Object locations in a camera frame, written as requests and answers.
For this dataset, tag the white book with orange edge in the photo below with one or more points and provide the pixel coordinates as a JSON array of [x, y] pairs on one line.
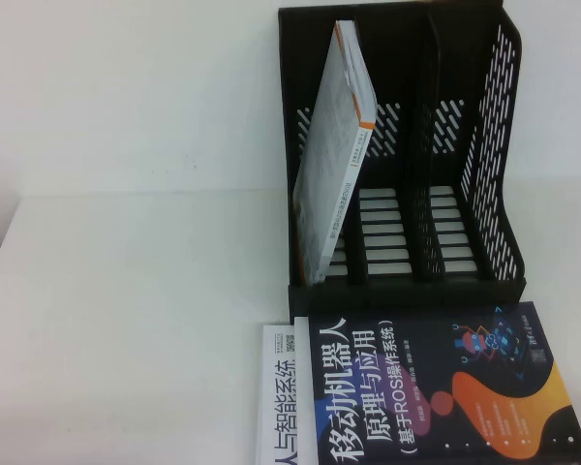
[[324, 145]]

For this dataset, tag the dark blue robot book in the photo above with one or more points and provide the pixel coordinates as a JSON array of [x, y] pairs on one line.
[[489, 402]]

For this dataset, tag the white book large blue characters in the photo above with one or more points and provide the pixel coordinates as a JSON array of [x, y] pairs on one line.
[[281, 387]]

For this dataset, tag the black plastic book stand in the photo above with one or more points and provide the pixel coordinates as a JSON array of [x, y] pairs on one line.
[[397, 58]]

